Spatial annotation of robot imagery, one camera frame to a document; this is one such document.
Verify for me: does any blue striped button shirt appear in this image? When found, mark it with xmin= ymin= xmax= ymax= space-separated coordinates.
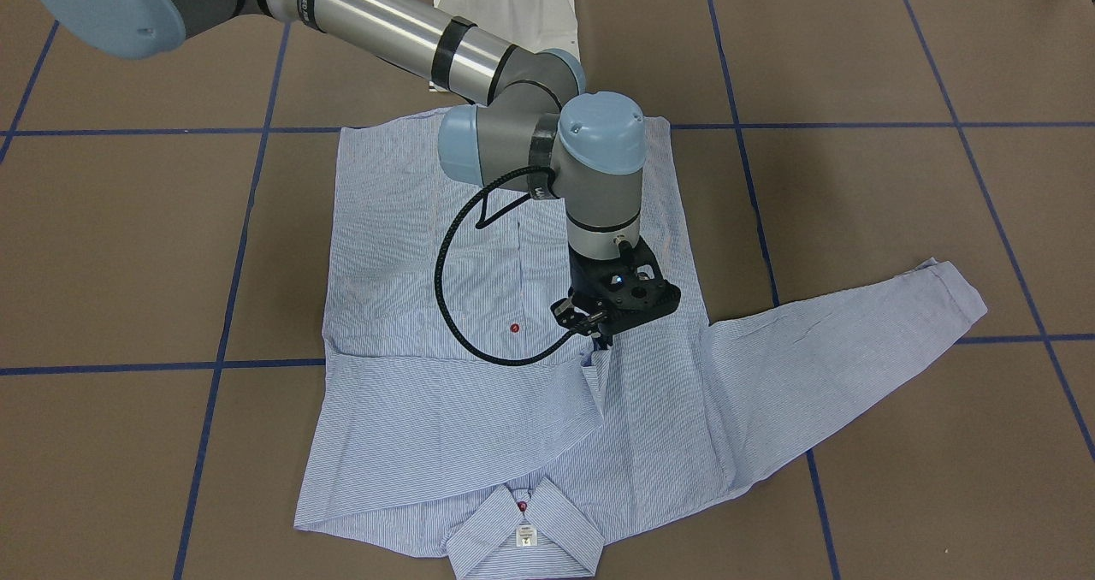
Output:
xmin=293 ymin=109 xmax=986 ymax=579

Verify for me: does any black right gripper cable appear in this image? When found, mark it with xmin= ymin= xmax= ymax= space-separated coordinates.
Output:
xmin=435 ymin=167 xmax=600 ymax=366

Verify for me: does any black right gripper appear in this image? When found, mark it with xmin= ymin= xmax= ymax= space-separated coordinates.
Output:
xmin=551 ymin=240 xmax=682 ymax=350

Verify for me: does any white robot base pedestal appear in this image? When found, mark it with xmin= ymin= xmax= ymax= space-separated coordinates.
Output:
xmin=433 ymin=0 xmax=586 ymax=93

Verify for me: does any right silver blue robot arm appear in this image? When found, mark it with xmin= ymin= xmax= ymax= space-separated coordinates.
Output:
xmin=41 ymin=0 xmax=681 ymax=347

